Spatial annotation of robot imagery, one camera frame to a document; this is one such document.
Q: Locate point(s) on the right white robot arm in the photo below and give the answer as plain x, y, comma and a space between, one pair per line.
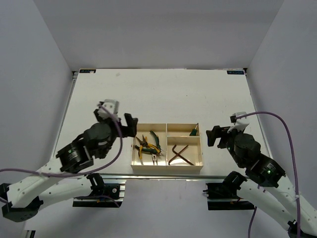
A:
264, 184

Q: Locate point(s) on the beige three-compartment tray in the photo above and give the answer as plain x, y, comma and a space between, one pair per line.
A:
181, 153

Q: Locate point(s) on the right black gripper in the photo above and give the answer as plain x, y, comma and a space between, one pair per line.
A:
213, 134

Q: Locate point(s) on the green side cutters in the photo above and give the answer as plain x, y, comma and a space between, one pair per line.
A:
153, 133

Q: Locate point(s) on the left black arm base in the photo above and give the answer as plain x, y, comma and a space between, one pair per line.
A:
104, 193

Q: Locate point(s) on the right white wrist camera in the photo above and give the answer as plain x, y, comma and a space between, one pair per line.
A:
239, 120

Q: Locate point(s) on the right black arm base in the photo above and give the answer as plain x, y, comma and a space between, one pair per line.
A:
222, 196

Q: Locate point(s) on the blue corner label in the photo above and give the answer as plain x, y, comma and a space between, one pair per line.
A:
87, 71
235, 72

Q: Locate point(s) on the left blue corner label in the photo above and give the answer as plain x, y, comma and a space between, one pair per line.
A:
87, 71

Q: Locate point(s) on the yellow needle-nose pliers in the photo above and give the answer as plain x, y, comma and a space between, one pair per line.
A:
142, 148
154, 160

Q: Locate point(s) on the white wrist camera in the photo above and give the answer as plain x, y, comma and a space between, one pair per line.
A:
108, 107
239, 120

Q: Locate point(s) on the right blue corner label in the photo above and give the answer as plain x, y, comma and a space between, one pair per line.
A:
235, 72

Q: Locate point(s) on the green orange stubby screwdriver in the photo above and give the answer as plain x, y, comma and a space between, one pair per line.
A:
195, 130

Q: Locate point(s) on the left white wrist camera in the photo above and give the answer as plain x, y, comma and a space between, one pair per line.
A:
108, 107

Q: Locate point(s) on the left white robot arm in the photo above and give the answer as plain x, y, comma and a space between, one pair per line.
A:
63, 178

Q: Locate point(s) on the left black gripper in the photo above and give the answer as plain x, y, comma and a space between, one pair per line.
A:
132, 123

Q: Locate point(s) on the brown hex key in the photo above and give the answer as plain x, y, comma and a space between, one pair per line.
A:
182, 157
178, 156

